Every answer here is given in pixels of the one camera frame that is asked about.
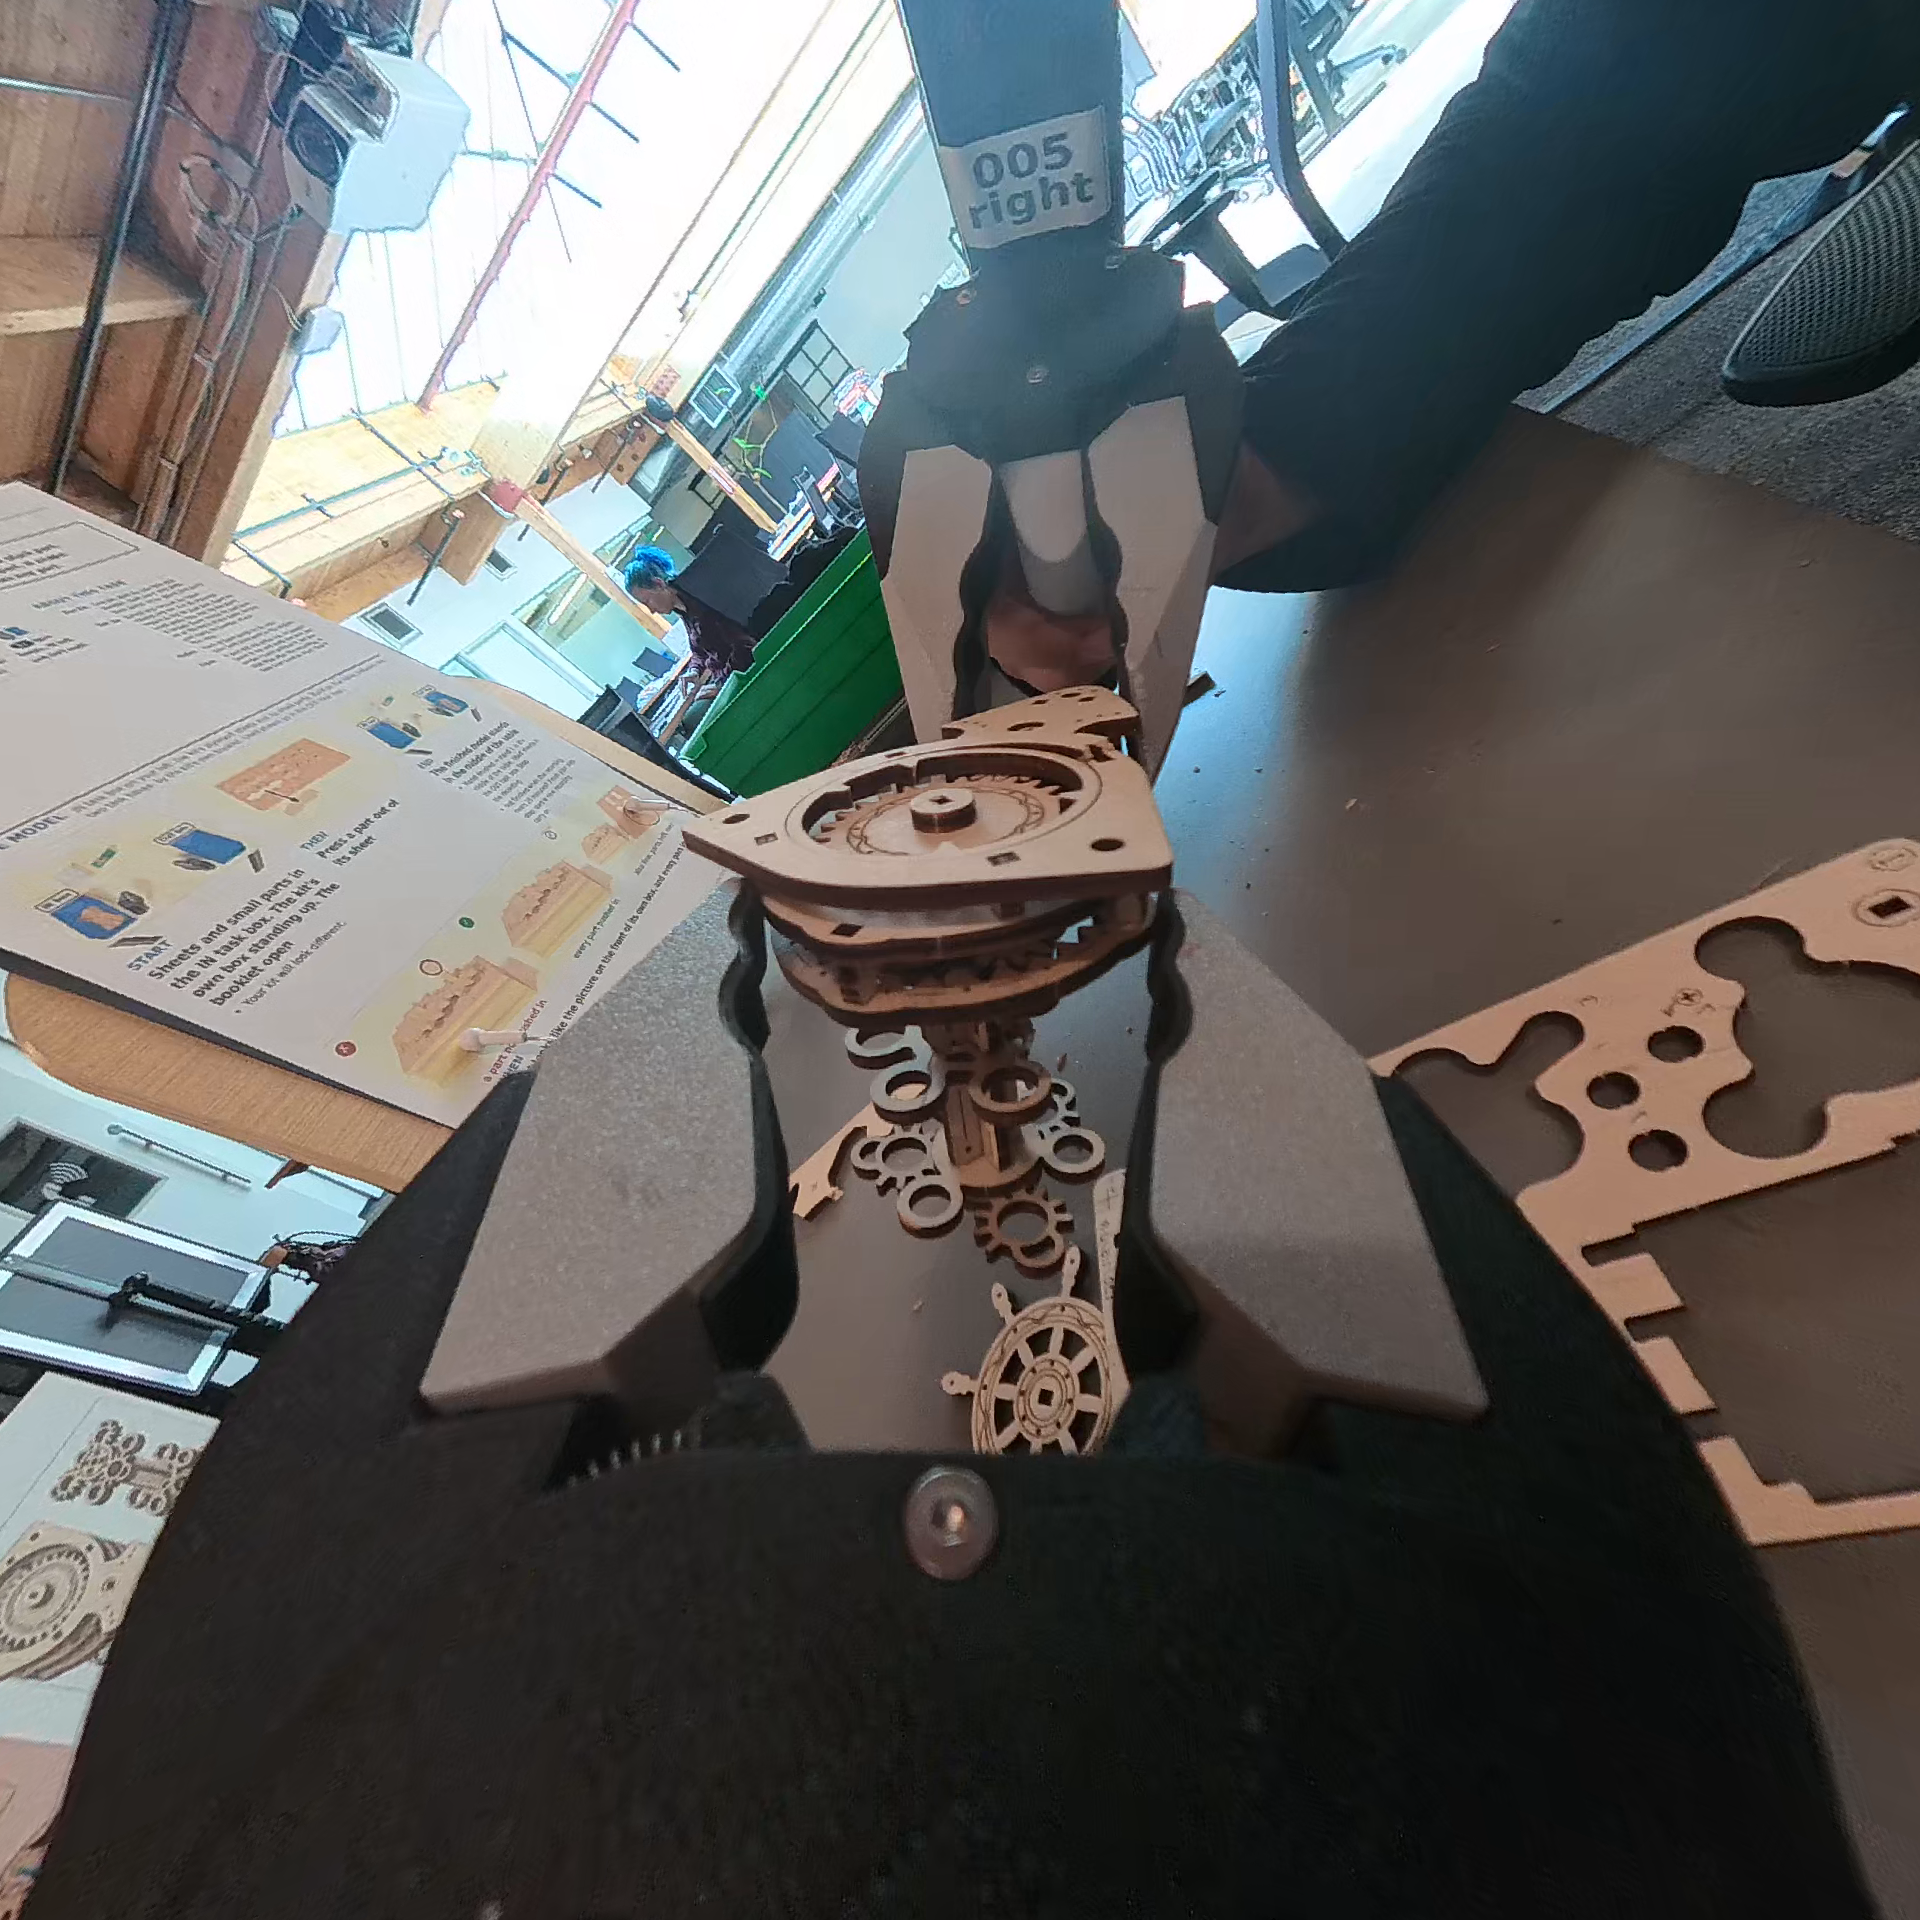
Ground folded instruction leaflet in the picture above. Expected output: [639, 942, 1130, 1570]
[0, 1374, 218, 1862]

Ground jagged wooden sheet strip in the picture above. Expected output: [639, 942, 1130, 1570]
[787, 1117, 890, 1224]

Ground green plastic bin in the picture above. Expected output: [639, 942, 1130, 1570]
[682, 532, 904, 802]

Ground instruction sheet on wooden stand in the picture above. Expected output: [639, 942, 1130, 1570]
[0, 720, 740, 1194]

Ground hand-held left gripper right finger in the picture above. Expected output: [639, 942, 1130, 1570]
[1116, 884, 1490, 1425]

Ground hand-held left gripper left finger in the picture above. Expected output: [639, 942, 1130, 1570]
[418, 884, 800, 1419]

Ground white mounted speaker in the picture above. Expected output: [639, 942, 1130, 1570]
[286, 45, 470, 234]

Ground wooden gear model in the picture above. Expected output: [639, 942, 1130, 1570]
[682, 685, 1177, 1277]

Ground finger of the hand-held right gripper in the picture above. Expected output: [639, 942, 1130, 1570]
[1079, 393, 1225, 780]
[879, 438, 1003, 739]

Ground white framed glass panel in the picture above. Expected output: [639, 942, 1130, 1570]
[0, 1200, 271, 1398]

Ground wooden sheet with large cutouts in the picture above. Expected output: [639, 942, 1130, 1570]
[1373, 840, 1920, 1547]

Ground wooden ship wheel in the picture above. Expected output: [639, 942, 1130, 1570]
[942, 1244, 1125, 1457]

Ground person's right hand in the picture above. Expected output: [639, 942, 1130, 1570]
[975, 584, 1129, 708]

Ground person's right forearm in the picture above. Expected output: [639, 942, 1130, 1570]
[1222, 0, 1920, 595]

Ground printed instruction sheets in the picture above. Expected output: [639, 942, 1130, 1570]
[0, 480, 724, 1128]

